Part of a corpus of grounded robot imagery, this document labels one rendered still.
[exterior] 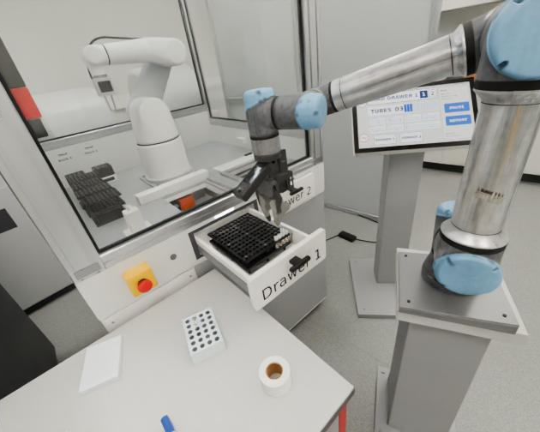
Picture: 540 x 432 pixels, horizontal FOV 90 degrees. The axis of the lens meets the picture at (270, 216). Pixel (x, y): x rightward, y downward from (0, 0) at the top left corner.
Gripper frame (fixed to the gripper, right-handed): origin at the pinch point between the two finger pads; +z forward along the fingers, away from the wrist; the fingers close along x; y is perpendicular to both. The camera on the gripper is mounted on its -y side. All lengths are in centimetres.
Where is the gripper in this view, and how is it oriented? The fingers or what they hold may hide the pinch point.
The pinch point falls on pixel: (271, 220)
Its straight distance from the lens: 80.3
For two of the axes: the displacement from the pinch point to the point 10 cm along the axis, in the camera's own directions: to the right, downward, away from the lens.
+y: 7.5, -4.2, 5.1
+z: 1.4, 8.6, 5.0
